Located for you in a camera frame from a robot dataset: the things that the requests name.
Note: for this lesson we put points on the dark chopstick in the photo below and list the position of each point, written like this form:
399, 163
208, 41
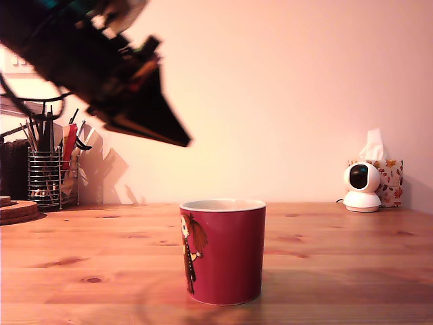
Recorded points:
33, 128

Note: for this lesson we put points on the small white round camera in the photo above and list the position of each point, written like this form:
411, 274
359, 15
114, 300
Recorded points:
362, 201

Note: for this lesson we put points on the red kitchen utensil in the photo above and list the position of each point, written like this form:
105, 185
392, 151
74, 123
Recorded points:
71, 139

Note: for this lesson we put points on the thin black stick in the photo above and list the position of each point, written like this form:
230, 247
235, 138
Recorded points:
43, 109
51, 116

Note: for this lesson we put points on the grey metal wall rail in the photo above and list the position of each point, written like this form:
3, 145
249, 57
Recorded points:
6, 107

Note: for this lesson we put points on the wide black spatula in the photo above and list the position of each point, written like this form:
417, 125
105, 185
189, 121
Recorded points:
45, 135

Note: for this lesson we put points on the small round cork trivet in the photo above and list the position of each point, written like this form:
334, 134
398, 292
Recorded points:
6, 201

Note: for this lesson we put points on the red mug with cartoon print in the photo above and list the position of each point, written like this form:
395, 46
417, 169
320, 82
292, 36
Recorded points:
233, 254

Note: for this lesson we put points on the brown wooden chopstick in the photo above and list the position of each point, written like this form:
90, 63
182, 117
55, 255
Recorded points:
27, 137

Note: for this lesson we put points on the metal and black kitchen tool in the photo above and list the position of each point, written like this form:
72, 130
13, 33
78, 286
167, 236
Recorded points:
84, 148

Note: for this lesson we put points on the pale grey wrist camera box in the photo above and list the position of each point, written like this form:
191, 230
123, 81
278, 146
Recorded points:
125, 13

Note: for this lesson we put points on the leaf-patterned tissue box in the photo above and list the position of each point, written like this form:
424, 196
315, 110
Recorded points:
392, 183

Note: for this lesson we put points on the white tissue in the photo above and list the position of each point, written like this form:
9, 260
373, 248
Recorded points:
372, 149

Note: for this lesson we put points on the white wall switch plate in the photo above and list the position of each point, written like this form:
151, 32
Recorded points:
13, 70

